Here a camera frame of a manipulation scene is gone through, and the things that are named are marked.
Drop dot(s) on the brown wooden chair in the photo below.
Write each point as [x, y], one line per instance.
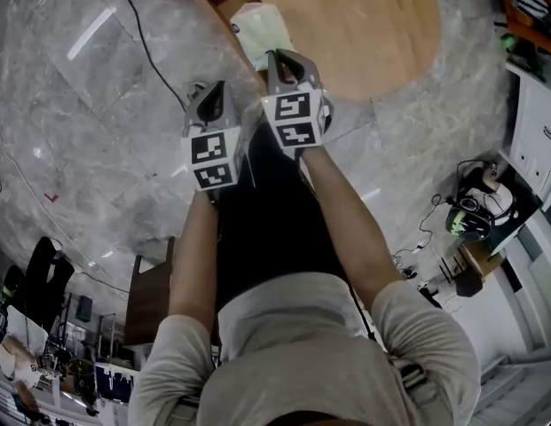
[148, 295]

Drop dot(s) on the wooden table with drawer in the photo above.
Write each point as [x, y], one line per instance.
[368, 29]

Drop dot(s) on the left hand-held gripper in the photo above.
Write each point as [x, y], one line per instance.
[208, 149]

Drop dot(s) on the person's left forearm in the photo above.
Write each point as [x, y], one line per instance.
[193, 260]

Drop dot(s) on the white shelf unit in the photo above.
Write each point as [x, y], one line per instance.
[523, 326]

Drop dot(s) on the white plastic container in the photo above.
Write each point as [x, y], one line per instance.
[257, 29]

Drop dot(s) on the green black device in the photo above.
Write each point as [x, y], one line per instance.
[521, 53]

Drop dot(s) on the cardboard box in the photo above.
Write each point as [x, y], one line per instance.
[479, 255]

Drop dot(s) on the cluttered equipment rack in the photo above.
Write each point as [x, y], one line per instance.
[57, 371]

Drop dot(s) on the white cabinet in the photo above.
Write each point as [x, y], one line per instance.
[537, 140]

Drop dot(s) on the black green headset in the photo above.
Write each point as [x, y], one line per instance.
[468, 222]

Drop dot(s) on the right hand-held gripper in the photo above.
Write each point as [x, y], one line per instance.
[293, 109]

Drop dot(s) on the orange sofa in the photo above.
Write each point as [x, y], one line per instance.
[523, 29]

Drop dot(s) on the black garment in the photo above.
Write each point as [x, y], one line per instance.
[44, 282]

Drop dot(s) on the person's black trousers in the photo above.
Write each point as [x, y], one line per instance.
[275, 220]

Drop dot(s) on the person's beige shirt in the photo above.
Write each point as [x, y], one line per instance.
[301, 353]

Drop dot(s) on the person's right forearm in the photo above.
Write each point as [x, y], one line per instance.
[346, 220]

